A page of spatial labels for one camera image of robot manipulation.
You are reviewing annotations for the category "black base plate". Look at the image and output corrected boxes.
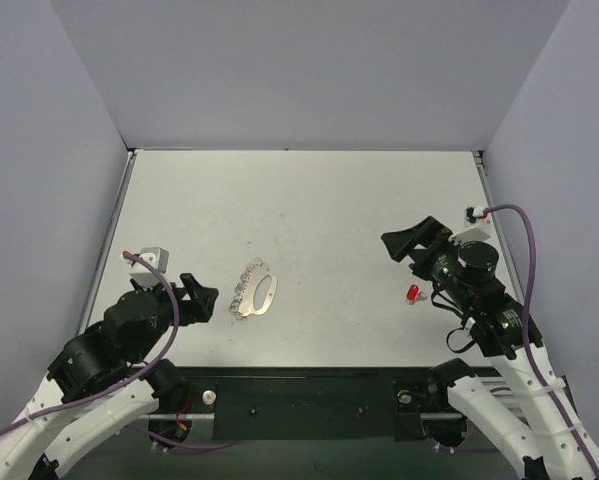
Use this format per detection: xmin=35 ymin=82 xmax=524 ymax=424
xmin=156 ymin=367 xmax=469 ymax=446

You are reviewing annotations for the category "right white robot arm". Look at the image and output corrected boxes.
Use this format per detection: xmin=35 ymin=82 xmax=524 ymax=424
xmin=381 ymin=217 xmax=599 ymax=479

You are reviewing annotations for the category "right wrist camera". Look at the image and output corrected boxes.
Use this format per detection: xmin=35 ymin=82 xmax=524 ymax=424
xmin=449 ymin=206 xmax=493 ymax=245

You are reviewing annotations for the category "red key tag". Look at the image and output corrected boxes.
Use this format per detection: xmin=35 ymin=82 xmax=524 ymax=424
xmin=406 ymin=284 xmax=419 ymax=302

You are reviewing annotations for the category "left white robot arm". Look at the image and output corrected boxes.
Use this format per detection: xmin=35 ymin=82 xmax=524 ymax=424
xmin=0 ymin=273 xmax=219 ymax=479

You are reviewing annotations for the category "purple cable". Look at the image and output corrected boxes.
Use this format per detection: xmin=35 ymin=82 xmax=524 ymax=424
xmin=0 ymin=252 xmax=233 ymax=454
xmin=478 ymin=203 xmax=599 ymax=480

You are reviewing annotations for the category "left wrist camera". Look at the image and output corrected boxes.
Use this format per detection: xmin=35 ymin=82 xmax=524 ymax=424
xmin=122 ymin=247 xmax=169 ymax=290

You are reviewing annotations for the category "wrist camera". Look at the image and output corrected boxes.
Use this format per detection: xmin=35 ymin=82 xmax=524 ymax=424
xmin=449 ymin=206 xmax=493 ymax=245
xmin=122 ymin=247 xmax=169 ymax=290

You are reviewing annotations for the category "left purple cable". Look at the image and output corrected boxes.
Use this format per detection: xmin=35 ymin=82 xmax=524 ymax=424
xmin=0 ymin=252 xmax=233 ymax=454

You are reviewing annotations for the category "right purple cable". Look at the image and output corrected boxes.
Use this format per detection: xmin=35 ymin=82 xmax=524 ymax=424
xmin=478 ymin=203 xmax=599 ymax=480

